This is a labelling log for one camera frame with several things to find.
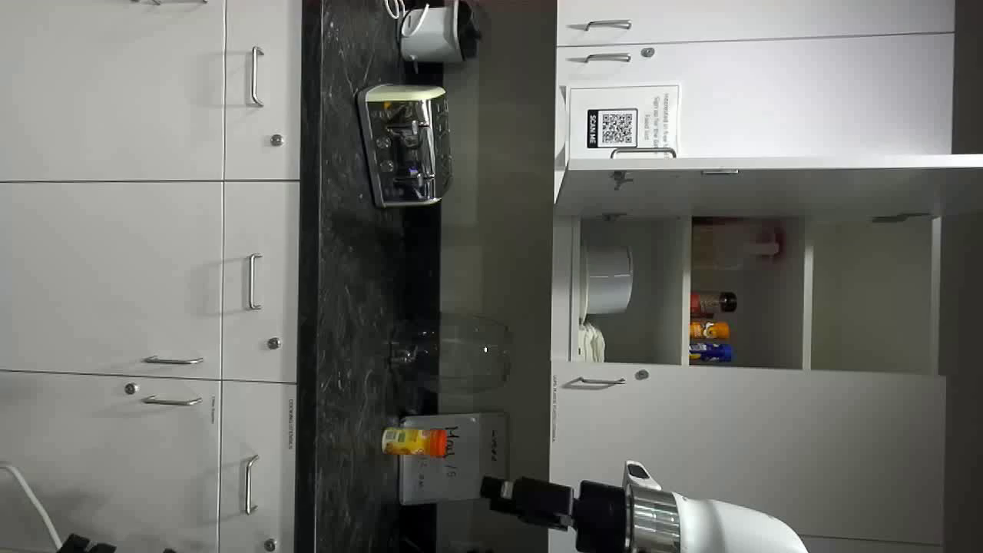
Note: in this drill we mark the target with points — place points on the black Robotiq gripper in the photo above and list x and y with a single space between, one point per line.
600 516

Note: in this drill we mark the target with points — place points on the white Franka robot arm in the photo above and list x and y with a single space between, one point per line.
716 525

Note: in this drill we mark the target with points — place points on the round cabinet lock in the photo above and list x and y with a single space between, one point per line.
640 377
129 389
270 544
274 138
645 50
273 342

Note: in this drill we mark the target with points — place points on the white cabinet door with lock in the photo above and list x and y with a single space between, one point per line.
768 448

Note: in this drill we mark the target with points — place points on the white base cabinet door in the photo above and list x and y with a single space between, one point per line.
104 93
104 463
104 276

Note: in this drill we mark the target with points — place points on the white cabinet door with notice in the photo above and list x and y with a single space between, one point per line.
818 95

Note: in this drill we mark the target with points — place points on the plain white cabinet door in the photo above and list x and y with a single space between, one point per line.
768 16

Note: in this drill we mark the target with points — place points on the white box appliance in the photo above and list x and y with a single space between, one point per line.
461 476

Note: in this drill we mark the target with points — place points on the blue bottle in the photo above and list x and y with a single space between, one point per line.
712 355

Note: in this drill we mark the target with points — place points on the white pot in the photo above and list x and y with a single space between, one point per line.
608 276

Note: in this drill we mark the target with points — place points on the white drawer front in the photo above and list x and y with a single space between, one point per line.
281 235
281 61
277 432

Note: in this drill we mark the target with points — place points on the white QR code notice paper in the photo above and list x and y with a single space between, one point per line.
657 111

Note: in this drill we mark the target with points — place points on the black device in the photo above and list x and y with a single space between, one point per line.
82 544

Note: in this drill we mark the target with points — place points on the white electric kettle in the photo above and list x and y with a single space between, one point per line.
432 33

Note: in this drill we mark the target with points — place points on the white wall cabinet carcass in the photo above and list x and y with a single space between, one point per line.
871 297

